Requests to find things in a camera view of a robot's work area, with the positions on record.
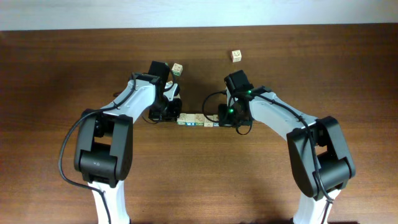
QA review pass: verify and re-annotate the wooden block letter S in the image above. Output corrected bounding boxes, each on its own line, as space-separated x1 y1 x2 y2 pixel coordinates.
177 113 187 125

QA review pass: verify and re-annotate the wooden block blue 5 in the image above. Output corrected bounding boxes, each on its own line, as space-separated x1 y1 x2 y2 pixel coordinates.
213 114 219 127

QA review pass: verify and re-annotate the wooden block letter M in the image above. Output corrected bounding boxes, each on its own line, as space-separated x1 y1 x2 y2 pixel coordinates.
204 115 214 128

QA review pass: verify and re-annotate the wooden block green V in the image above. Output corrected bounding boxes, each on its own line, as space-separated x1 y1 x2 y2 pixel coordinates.
195 114 205 126

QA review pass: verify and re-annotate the wooden block blue side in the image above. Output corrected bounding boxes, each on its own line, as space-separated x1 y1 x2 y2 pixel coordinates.
185 114 196 126

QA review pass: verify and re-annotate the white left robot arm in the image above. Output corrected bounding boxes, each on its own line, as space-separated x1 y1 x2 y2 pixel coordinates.
74 61 182 223

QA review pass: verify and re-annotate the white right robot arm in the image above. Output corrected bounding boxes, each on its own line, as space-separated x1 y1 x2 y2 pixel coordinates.
218 70 356 223

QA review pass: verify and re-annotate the wooden block green B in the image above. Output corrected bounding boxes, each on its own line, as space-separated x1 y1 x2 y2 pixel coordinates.
171 63 183 77

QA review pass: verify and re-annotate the wooden block letter K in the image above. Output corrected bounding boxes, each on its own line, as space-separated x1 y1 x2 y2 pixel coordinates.
231 50 242 63

